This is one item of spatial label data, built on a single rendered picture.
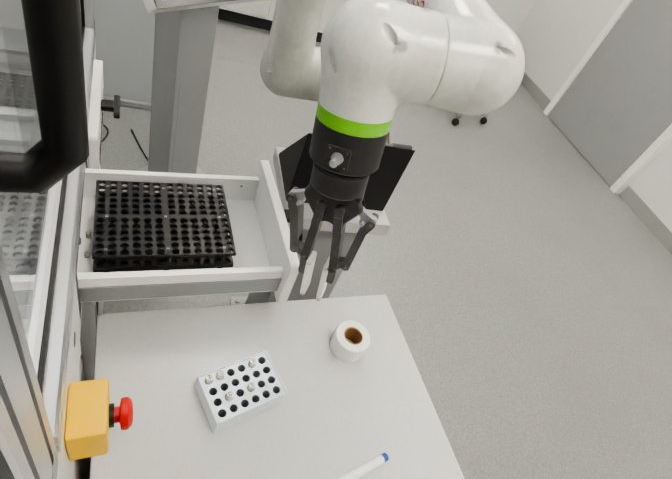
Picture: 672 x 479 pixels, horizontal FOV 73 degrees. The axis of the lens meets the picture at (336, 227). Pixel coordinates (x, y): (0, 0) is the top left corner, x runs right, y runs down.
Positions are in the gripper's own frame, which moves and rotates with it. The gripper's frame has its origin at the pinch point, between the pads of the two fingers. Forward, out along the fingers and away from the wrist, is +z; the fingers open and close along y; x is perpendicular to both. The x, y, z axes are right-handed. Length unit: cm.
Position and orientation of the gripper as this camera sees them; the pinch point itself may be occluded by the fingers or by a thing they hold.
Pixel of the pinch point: (316, 276)
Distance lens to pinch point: 71.3
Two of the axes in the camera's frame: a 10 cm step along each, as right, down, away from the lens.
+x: 2.9, -5.2, 8.1
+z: -2.0, 7.9, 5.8
